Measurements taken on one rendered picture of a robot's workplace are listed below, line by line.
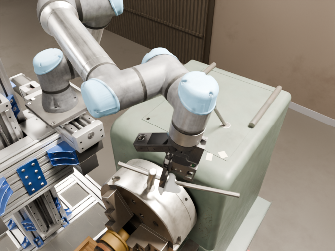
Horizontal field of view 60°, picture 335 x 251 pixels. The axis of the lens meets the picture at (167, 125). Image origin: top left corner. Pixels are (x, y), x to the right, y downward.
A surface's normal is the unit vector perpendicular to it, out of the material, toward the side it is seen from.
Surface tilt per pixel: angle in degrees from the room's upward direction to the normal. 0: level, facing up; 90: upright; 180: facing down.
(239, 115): 0
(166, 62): 10
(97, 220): 0
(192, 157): 93
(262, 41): 90
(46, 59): 7
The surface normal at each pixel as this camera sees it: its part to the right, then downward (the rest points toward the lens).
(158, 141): -0.31, -0.74
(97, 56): 0.15, -0.70
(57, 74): 0.55, 0.55
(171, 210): 0.58, -0.25
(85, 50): -0.14, -0.55
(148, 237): -0.06, -0.78
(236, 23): -0.67, 0.49
